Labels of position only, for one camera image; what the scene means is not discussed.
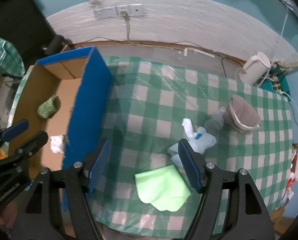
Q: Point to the blue cardboard box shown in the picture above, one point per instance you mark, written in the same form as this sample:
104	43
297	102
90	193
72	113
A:
81	82

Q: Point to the black clothing hanging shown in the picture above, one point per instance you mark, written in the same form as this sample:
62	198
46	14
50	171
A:
23	24

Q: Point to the white electric kettle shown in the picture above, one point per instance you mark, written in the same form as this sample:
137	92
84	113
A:
255	68

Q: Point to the white plastic bag pile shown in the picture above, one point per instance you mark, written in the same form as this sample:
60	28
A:
293	177

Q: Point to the light green microfiber cloth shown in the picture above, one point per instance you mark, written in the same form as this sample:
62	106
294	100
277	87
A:
164	188

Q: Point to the white blue plastic bag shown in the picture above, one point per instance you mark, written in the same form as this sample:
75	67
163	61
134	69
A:
198	139

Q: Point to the grey rolled sock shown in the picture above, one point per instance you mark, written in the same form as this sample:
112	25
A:
216	122

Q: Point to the white wall socket strip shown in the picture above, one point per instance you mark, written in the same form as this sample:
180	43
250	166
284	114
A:
119	11

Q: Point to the green sparkly scrubber cloth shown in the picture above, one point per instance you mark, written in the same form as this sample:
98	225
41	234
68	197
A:
47	109

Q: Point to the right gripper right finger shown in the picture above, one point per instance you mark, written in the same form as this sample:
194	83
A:
231	206

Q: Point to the teal plastic basket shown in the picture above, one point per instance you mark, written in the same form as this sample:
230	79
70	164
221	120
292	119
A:
276	82

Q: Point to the green checkered tablecloth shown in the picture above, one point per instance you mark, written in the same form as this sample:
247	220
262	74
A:
144	118

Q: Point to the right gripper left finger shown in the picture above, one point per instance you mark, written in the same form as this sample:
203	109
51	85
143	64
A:
40	215

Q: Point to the brown fleece hat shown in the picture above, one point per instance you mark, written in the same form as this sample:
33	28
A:
241	116

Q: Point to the white tissue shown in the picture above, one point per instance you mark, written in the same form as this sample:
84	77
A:
57	144

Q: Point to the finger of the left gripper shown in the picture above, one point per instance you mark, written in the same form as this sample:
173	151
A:
19	162
8	134

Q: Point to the green checkered cloth left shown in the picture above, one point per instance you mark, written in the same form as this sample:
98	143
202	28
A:
10	60

